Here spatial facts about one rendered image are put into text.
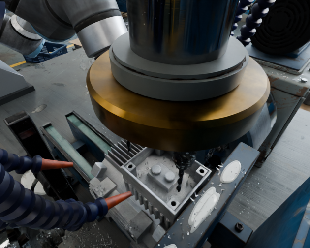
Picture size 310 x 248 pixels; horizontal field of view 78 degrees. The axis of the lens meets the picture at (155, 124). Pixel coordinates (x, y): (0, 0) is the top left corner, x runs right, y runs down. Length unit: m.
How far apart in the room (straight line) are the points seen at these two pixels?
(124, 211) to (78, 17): 0.35
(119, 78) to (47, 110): 0.99
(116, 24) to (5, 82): 1.00
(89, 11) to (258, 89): 0.29
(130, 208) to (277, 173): 0.62
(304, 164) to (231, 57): 0.82
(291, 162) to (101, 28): 0.82
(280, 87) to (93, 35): 0.51
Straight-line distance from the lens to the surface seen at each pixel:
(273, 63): 0.69
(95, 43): 0.37
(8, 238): 0.33
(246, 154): 0.39
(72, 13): 0.39
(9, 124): 0.32
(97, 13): 0.37
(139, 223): 0.37
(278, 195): 0.82
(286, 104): 0.67
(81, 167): 0.66
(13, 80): 1.31
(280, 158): 0.93
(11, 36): 1.29
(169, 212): 0.31
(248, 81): 0.20
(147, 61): 0.16
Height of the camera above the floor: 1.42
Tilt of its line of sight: 43 degrees down
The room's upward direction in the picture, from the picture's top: straight up
